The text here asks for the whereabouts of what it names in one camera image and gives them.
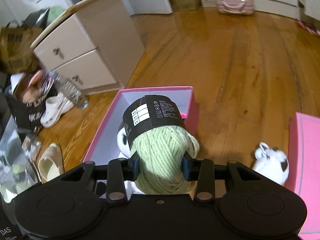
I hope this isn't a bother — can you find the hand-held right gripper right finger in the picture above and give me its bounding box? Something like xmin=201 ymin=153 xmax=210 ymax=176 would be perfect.
xmin=182 ymin=152 xmax=262 ymax=203

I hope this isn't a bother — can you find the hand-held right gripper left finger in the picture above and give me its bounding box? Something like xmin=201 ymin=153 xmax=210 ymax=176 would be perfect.
xmin=61 ymin=152 xmax=140 ymax=202

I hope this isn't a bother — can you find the green yarn ball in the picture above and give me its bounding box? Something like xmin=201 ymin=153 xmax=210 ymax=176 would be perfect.
xmin=123 ymin=94 xmax=200 ymax=195

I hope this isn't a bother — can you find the black and white plush doll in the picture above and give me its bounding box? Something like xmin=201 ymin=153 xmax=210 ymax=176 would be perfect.
xmin=116 ymin=112 xmax=188 ymax=195

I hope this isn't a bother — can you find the pink cardboard box base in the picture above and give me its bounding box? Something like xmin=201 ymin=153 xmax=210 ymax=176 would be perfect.
xmin=82 ymin=86 xmax=200 ymax=167

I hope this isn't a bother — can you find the white fluffy plush toy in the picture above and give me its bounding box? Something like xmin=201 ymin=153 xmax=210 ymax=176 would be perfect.
xmin=251 ymin=142 xmax=290 ymax=186

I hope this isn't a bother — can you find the pink cardboard box lid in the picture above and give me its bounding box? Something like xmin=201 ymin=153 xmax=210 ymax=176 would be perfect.
xmin=284 ymin=112 xmax=320 ymax=240

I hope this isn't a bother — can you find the cream slipper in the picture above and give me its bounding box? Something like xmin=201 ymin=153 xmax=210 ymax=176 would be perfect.
xmin=37 ymin=143 xmax=65 ymax=183

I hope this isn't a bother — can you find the clear plastic bottle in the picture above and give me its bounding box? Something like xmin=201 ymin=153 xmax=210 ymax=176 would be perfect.
xmin=53 ymin=71 xmax=89 ymax=110

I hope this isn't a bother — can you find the white clog shoe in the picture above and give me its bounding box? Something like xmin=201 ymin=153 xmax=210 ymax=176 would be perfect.
xmin=40 ymin=89 xmax=82 ymax=128

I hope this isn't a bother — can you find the black printed tote bag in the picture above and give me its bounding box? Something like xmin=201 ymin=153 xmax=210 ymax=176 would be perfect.
xmin=6 ymin=73 xmax=55 ymax=134

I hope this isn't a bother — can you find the clear plastic bag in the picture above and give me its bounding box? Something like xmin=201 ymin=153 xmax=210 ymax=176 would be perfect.
xmin=0 ymin=120 xmax=42 ymax=203

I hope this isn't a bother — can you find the pink plush toy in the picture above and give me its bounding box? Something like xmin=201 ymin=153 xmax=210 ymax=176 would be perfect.
xmin=22 ymin=70 xmax=45 ymax=103

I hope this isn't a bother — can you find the beige drawer cabinet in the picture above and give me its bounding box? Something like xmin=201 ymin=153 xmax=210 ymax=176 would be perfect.
xmin=31 ymin=0 xmax=146 ymax=96

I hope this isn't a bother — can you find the white cloth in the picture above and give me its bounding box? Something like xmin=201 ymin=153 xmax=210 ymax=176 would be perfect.
xmin=10 ymin=73 xmax=26 ymax=88

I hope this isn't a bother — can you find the brown shopping bag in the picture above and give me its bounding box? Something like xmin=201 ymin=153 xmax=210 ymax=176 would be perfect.
xmin=0 ymin=21 xmax=44 ymax=74

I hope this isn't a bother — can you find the pink suitcase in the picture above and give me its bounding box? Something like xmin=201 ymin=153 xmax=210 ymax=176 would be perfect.
xmin=215 ymin=0 xmax=256 ymax=15

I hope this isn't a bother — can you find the green bag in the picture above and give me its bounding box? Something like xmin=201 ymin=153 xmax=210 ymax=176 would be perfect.
xmin=46 ymin=6 xmax=67 ymax=27

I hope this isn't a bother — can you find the black shiny bag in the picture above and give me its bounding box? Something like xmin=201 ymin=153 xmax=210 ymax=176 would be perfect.
xmin=24 ymin=7 xmax=50 ymax=28

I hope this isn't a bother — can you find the red packet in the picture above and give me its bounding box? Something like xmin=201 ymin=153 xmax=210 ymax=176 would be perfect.
xmin=295 ymin=19 xmax=320 ymax=34

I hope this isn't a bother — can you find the white open drawer unit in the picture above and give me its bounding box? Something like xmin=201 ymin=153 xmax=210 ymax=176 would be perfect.
xmin=296 ymin=0 xmax=320 ymax=24

